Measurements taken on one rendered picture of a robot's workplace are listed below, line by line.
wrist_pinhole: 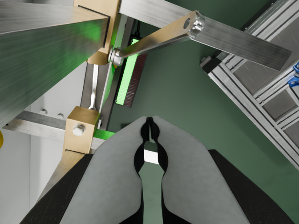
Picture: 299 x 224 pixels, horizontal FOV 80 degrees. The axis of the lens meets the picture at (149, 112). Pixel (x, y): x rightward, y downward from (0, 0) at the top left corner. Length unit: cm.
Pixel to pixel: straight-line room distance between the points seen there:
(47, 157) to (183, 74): 87
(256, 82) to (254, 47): 83
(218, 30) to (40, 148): 66
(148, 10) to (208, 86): 104
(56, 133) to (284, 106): 118
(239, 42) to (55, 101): 51
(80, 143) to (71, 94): 24
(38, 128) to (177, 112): 103
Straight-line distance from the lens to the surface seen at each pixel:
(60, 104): 61
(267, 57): 31
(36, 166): 82
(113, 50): 27
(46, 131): 39
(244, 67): 106
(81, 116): 35
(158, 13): 25
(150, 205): 202
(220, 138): 151
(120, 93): 45
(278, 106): 127
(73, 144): 37
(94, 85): 45
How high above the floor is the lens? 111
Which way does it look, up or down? 61 degrees down
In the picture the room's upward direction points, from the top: 178 degrees clockwise
